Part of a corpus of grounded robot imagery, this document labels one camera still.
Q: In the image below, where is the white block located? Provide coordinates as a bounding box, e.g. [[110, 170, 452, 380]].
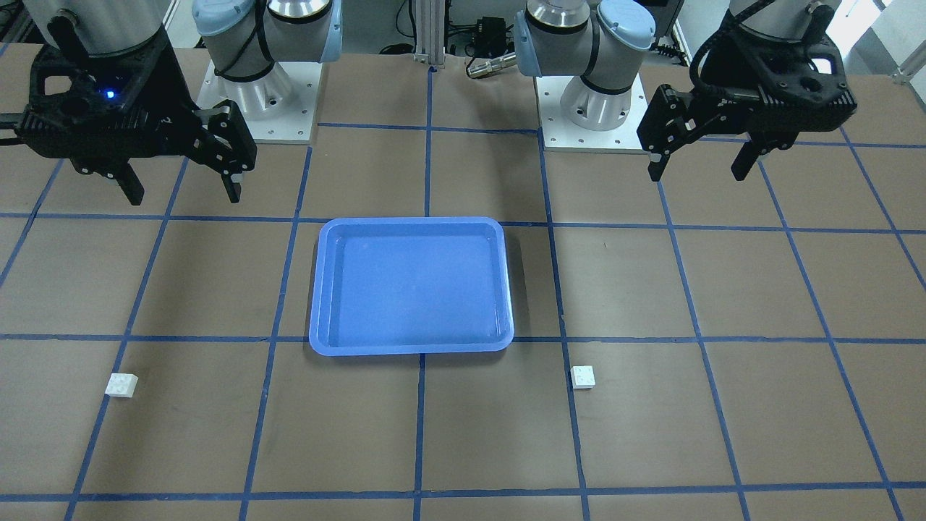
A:
[[103, 372, 139, 399], [570, 365, 596, 390]]

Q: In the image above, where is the aluminium frame post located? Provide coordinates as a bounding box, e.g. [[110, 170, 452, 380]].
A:
[[410, 0, 446, 70]]

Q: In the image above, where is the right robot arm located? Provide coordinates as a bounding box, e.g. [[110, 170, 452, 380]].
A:
[[2, 1, 343, 206]]

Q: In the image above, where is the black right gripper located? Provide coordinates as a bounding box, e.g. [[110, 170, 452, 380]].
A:
[[14, 29, 258, 206]]

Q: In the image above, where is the black power adapter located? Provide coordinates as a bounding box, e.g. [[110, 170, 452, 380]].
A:
[[472, 17, 507, 57]]

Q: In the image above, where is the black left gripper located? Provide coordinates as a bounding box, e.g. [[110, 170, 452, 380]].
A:
[[636, 21, 859, 182]]

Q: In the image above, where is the blue plastic tray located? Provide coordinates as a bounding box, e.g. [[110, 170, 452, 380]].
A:
[[307, 216, 514, 357]]

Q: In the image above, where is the silver metal cylinder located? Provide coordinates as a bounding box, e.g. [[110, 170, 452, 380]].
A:
[[466, 52, 518, 80]]

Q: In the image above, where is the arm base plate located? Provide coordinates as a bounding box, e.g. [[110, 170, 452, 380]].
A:
[[535, 75, 647, 155], [196, 62, 324, 145]]

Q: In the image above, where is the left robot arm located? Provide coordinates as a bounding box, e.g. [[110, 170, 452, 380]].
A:
[[514, 1, 859, 182]]

